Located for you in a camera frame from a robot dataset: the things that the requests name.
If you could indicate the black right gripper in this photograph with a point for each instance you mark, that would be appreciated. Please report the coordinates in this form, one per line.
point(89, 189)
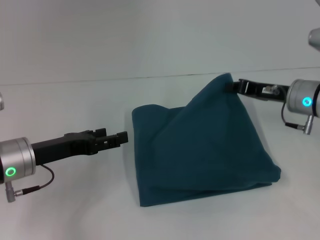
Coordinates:
point(262, 90)

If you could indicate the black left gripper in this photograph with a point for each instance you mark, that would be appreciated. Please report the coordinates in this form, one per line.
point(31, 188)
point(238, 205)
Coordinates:
point(60, 147)

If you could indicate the teal FREE print t-shirt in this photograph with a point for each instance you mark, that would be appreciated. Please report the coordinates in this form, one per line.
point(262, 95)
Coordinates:
point(200, 150)

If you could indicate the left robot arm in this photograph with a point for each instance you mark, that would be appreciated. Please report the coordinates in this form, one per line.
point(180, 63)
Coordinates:
point(15, 160)

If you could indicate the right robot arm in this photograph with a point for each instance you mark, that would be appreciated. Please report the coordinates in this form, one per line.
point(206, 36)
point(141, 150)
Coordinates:
point(303, 100)

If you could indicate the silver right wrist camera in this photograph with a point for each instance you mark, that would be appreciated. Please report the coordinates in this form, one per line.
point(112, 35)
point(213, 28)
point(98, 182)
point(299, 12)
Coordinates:
point(315, 38)

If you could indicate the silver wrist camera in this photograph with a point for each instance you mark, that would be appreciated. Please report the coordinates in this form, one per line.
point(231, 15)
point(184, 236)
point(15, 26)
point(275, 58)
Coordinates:
point(1, 101)
point(315, 38)

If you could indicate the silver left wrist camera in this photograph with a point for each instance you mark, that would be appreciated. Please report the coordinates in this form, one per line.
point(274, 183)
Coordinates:
point(1, 101)

